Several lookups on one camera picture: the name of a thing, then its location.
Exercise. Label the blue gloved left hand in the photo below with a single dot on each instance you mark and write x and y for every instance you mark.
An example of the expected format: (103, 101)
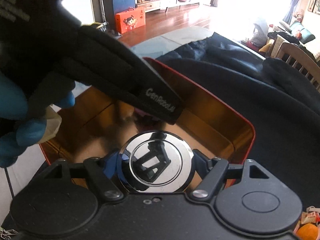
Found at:
(22, 116)

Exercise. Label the white low tv console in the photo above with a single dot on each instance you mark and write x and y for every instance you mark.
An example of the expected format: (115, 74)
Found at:
(165, 4)

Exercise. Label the red metal tin box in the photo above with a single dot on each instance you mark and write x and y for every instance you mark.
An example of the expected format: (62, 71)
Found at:
(98, 125)

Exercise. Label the round chrome metal disc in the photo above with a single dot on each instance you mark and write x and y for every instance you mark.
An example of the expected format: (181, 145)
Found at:
(156, 162)

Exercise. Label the orange red gift box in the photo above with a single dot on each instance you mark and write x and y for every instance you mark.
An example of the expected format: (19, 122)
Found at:
(130, 19)

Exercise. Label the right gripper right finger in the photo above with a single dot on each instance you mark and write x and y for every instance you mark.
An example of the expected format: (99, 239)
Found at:
(212, 172)

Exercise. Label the sofa with teal cushions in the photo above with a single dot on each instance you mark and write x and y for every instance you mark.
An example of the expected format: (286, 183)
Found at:
(295, 33)

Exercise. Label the orange fruit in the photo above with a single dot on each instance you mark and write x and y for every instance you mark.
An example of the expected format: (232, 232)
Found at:
(308, 232)

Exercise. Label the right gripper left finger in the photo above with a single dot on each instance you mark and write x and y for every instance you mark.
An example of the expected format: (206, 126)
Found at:
(99, 174)

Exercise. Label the dark navy table cloth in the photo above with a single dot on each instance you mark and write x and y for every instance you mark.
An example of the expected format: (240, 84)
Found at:
(280, 102)

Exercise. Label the wooden dining chair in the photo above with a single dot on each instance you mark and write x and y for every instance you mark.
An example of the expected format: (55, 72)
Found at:
(301, 61)

